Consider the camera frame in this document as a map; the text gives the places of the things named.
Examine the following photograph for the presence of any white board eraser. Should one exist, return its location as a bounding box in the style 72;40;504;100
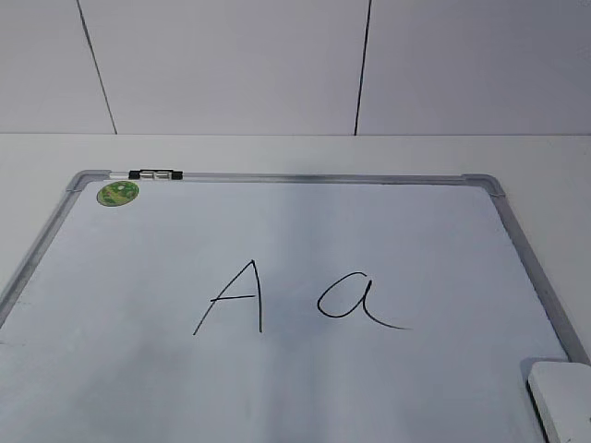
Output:
527;361;591;443

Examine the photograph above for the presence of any round green sticker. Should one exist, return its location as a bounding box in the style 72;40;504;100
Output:
96;181;139;208

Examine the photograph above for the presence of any white board with grey frame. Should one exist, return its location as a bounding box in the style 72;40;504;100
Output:
1;171;590;442

